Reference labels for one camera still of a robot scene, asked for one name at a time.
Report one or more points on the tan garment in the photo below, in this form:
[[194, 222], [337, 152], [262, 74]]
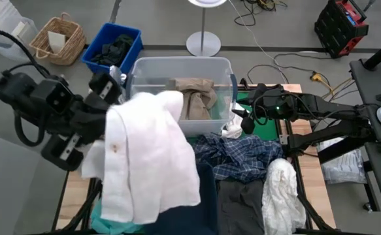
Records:
[[196, 98]]

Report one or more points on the blue plaid shirt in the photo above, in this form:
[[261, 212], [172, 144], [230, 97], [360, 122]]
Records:
[[239, 156]]

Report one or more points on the white floor lamp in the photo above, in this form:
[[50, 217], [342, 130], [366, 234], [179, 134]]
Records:
[[203, 44]]

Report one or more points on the yellow power plug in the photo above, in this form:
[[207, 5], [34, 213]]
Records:
[[317, 77]]

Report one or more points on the teal garment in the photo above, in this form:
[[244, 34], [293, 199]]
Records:
[[111, 226]]

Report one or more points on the wicker basket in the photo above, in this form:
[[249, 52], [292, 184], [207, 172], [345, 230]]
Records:
[[69, 49]]

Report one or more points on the cream white garment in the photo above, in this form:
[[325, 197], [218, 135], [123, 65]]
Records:
[[281, 196]]

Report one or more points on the green table mat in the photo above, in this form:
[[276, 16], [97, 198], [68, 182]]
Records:
[[265, 130]]

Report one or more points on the dark grey garment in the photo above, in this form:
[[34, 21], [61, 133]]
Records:
[[239, 209]]

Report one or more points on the white stained shirt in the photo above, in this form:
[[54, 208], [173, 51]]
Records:
[[144, 156]]

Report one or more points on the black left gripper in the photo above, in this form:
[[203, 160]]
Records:
[[89, 117]]

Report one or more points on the navy fabric bin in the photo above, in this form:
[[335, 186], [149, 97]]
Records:
[[206, 196]]

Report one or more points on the clear plastic bag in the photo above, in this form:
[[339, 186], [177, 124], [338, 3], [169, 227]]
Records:
[[343, 166]]

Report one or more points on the red and black utility box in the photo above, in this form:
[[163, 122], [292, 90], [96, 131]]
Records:
[[337, 26]]

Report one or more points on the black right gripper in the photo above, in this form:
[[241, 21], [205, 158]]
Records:
[[272, 104]]

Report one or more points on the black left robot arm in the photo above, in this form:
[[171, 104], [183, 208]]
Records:
[[13, 91]]

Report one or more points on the white paper sheet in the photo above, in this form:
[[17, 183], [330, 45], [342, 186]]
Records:
[[57, 42]]

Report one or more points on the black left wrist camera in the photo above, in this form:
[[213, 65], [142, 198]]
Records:
[[54, 96]]

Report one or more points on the clear plastic storage bin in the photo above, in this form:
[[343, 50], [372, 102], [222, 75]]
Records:
[[164, 70]]

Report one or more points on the black side table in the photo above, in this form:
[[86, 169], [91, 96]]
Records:
[[366, 81]]

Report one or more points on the dark green clothes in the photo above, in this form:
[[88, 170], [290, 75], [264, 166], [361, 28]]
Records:
[[115, 52]]

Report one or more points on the blue plastic bin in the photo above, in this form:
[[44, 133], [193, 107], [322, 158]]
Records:
[[108, 29]]

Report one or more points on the small white cloth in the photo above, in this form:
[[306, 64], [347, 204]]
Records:
[[234, 129]]

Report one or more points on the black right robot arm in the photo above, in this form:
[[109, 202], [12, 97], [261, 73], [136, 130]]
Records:
[[334, 127]]

